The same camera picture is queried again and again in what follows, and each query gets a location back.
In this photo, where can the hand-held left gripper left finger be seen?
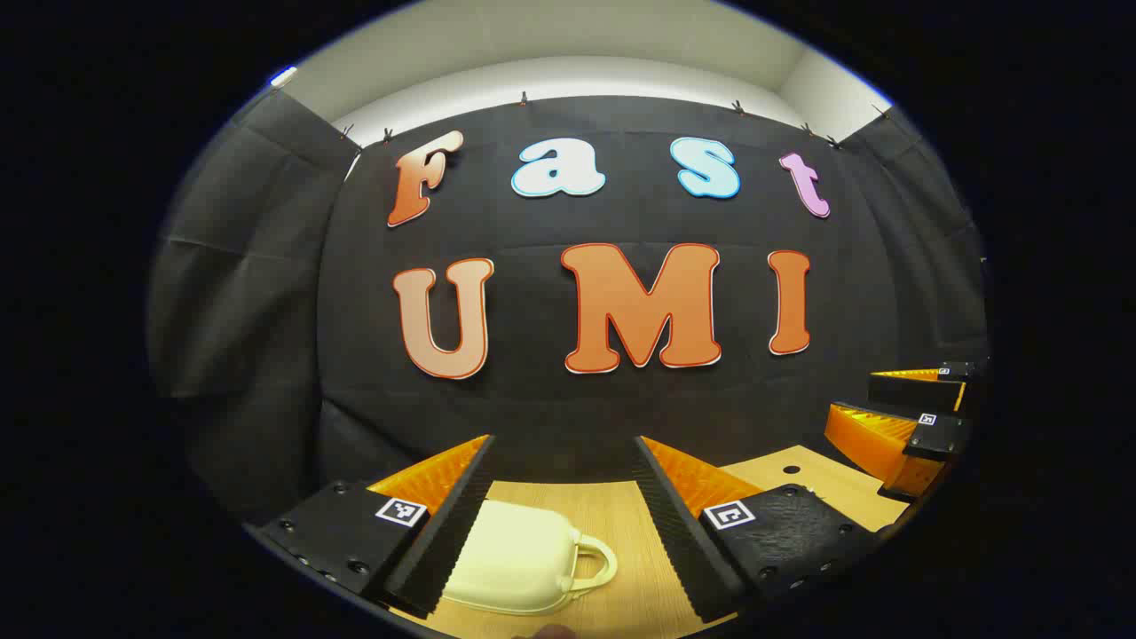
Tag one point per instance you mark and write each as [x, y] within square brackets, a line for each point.
[448, 532]

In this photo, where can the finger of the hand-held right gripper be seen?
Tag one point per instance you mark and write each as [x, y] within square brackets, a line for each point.
[941, 435]
[914, 390]

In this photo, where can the pale yellow suitcase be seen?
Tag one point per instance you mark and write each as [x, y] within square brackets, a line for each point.
[510, 559]

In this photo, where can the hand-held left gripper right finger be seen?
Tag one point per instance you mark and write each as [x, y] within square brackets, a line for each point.
[679, 532]

